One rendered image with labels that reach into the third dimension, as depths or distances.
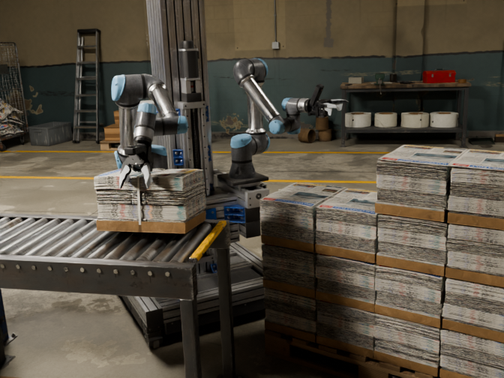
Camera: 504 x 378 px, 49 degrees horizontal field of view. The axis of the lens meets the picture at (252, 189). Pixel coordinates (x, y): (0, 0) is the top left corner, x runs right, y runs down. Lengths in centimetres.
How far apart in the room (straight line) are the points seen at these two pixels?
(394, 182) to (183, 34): 142
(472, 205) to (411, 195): 24
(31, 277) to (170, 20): 154
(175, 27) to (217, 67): 629
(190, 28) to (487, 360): 214
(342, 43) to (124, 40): 361
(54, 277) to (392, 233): 135
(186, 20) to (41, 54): 766
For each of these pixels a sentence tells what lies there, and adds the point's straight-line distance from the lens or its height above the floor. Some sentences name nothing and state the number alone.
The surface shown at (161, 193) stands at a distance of 220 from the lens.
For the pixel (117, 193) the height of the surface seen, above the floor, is 99.
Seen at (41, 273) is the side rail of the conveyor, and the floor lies 75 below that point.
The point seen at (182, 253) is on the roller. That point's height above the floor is 80.
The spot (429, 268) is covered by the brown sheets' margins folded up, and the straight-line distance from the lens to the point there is 241.
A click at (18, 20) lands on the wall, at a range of 1085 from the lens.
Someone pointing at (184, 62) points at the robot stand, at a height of 146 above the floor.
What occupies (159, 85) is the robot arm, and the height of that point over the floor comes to 137.
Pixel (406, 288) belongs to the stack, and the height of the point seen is 53.
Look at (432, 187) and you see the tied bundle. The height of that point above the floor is 97.
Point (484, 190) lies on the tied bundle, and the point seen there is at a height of 98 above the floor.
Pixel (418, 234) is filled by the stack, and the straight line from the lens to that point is 238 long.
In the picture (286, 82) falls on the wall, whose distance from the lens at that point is 917.
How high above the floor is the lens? 155
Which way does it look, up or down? 15 degrees down
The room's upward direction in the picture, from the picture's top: 2 degrees counter-clockwise
